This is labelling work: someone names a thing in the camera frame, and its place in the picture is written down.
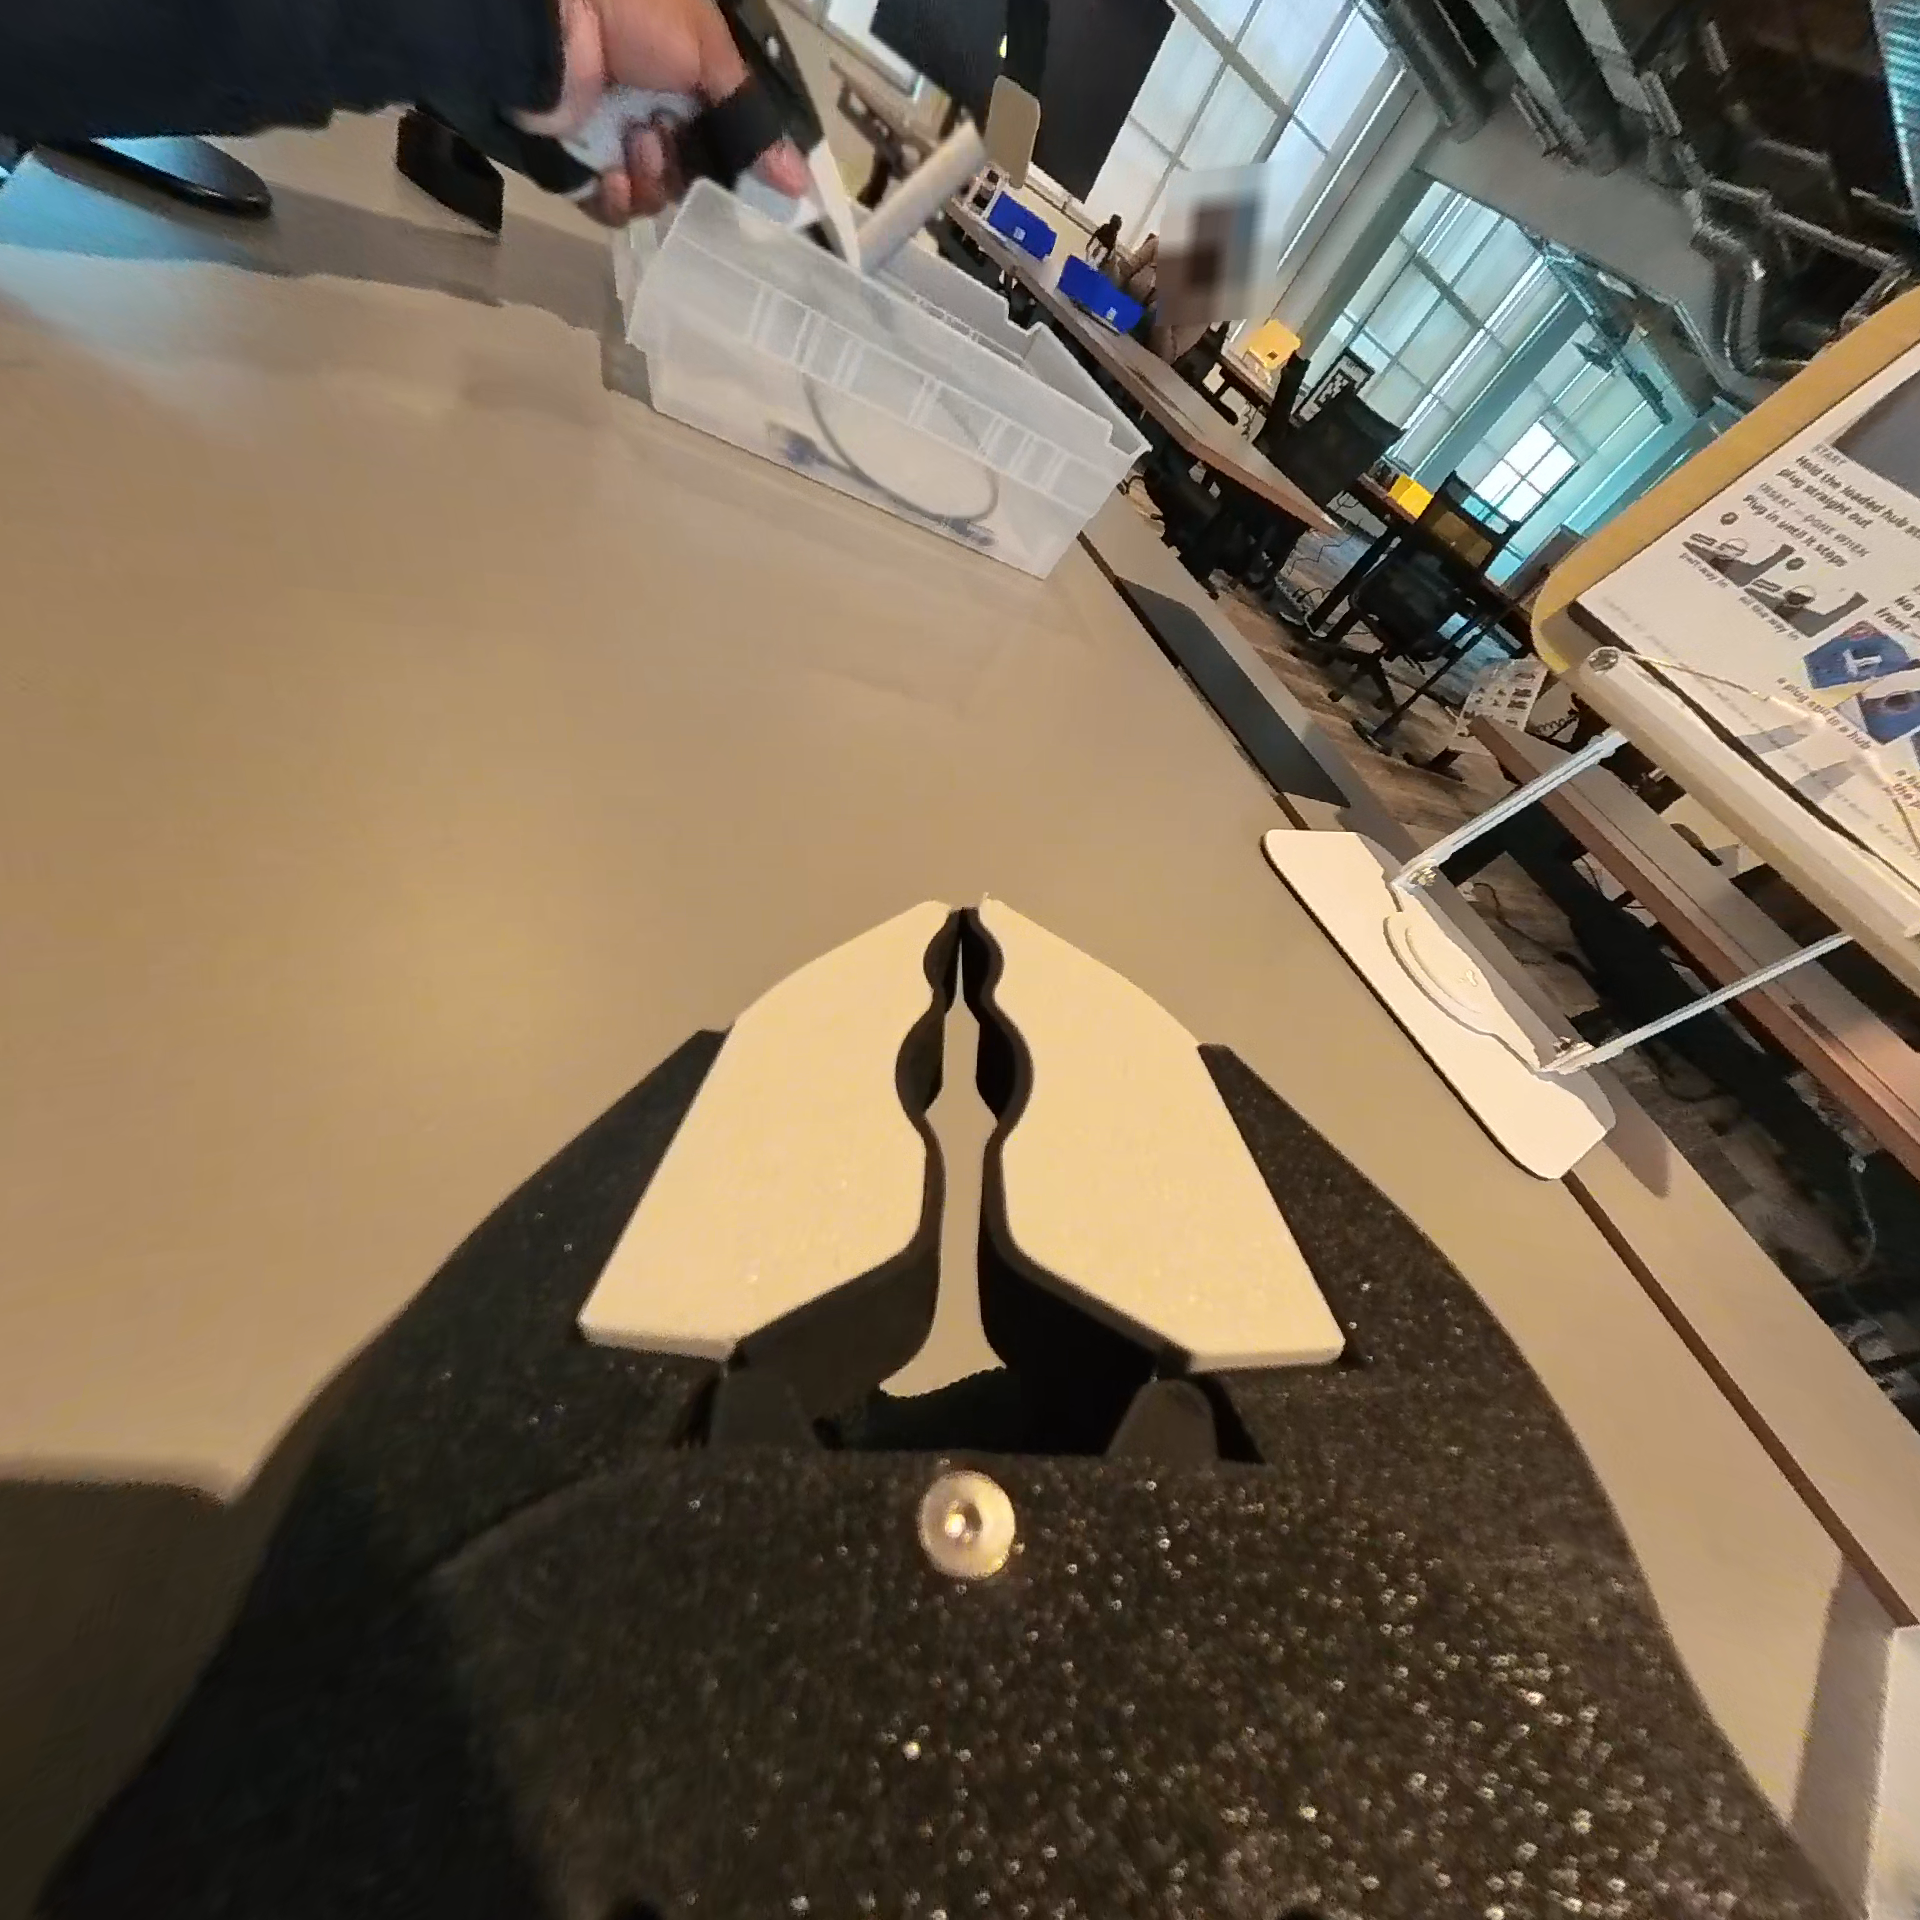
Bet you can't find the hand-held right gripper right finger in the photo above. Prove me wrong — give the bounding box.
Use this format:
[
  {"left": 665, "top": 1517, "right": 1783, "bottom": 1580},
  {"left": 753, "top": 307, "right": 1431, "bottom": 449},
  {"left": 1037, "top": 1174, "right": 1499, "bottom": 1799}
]
[{"left": 967, "top": 897, "right": 1346, "bottom": 1461}]

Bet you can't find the white document stand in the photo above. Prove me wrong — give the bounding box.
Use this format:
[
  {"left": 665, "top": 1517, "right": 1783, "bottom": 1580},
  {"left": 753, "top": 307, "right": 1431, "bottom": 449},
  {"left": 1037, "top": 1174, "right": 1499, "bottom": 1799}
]
[{"left": 1260, "top": 645, "right": 1862, "bottom": 1181}]

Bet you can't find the thick black usb cable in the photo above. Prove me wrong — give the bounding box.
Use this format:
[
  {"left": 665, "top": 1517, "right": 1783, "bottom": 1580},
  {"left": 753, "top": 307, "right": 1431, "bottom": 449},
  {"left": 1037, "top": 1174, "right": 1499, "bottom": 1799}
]
[{"left": 766, "top": 374, "right": 1003, "bottom": 543}]

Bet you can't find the instruction sheet on stand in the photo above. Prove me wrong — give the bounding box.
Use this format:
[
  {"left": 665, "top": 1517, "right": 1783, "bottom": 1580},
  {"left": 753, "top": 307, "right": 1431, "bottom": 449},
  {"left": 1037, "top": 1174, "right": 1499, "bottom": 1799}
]
[{"left": 1529, "top": 287, "right": 1920, "bottom": 985}]

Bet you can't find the clear plastic bin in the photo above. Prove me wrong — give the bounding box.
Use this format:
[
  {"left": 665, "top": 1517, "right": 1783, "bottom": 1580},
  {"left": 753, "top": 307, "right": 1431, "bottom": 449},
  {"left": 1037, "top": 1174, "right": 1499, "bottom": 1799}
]
[{"left": 613, "top": 180, "right": 1154, "bottom": 579}]

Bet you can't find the person's left forearm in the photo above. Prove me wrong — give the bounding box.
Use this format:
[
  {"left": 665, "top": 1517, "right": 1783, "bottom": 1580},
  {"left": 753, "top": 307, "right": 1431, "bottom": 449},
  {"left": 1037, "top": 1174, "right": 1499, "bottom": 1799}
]
[{"left": 0, "top": 0, "right": 579, "bottom": 143}]

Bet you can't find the large black monitor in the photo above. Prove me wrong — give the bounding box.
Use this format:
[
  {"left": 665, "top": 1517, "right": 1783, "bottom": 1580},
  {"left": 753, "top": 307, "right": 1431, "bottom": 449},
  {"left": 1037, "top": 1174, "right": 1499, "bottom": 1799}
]
[{"left": 871, "top": 0, "right": 1179, "bottom": 204}]

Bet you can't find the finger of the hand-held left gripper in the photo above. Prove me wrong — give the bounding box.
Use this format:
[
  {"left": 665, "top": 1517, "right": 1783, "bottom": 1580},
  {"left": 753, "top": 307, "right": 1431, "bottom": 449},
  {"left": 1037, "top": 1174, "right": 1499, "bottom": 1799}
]
[{"left": 791, "top": 139, "right": 873, "bottom": 276}]

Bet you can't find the black desk mat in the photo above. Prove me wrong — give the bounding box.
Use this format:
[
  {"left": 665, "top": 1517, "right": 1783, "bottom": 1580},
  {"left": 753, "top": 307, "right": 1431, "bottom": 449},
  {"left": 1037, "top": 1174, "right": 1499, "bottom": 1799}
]
[{"left": 1117, "top": 582, "right": 1354, "bottom": 805}]

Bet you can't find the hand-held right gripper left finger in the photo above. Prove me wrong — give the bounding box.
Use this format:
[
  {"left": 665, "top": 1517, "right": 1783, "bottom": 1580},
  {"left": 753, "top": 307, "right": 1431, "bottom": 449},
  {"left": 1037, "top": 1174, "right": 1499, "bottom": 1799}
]
[{"left": 577, "top": 897, "right": 963, "bottom": 1454}]

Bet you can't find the brown office desk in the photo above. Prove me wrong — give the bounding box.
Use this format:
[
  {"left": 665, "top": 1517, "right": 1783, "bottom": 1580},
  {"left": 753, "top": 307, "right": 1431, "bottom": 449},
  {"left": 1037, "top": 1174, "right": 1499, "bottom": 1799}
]
[{"left": 931, "top": 195, "right": 1343, "bottom": 601}]

